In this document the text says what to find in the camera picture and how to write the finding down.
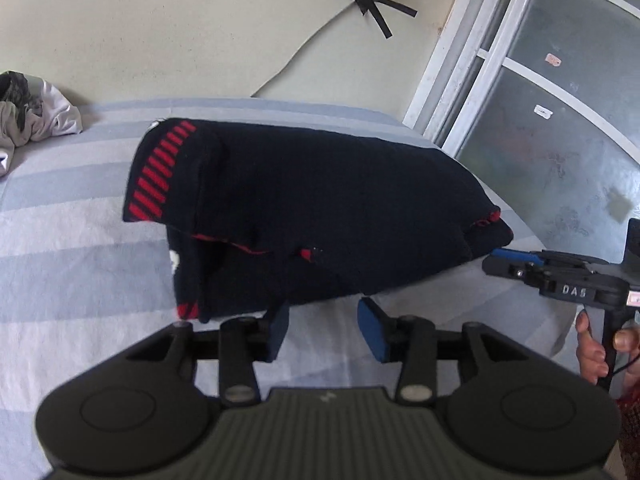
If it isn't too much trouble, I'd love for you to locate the pile of white black clothes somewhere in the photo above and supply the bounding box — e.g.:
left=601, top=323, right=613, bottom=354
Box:
left=0, top=71, right=84, bottom=178

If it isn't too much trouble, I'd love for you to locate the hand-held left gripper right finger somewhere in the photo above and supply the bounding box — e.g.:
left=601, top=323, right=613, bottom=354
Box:
left=356, top=296, right=507, bottom=404

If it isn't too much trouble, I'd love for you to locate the blue and white striped bedsheet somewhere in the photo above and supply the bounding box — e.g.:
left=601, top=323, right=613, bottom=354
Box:
left=0, top=97, right=583, bottom=480

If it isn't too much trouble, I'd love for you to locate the white framed frosted glass door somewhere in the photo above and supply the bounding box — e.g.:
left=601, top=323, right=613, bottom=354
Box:
left=402, top=0, right=640, bottom=263

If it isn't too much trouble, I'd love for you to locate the person's right hand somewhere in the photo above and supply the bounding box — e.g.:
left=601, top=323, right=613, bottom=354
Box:
left=574, top=310, right=640, bottom=402

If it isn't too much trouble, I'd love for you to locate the person's red patterned clothing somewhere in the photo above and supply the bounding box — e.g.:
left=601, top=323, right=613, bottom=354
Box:
left=614, top=394, right=640, bottom=480

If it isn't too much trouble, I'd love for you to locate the navy sweater with red stripes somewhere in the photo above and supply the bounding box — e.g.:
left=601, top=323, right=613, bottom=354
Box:
left=122, top=117, right=516, bottom=324

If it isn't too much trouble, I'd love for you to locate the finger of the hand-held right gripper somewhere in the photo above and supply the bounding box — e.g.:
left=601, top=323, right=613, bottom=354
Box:
left=482, top=255, right=542, bottom=283
left=492, top=247, right=547, bottom=267

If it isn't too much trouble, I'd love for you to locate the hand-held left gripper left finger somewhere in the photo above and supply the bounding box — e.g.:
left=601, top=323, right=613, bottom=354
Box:
left=125, top=302, right=292, bottom=407

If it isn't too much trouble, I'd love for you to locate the white cable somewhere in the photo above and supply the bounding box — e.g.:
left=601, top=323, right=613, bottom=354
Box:
left=250, top=0, right=362, bottom=99

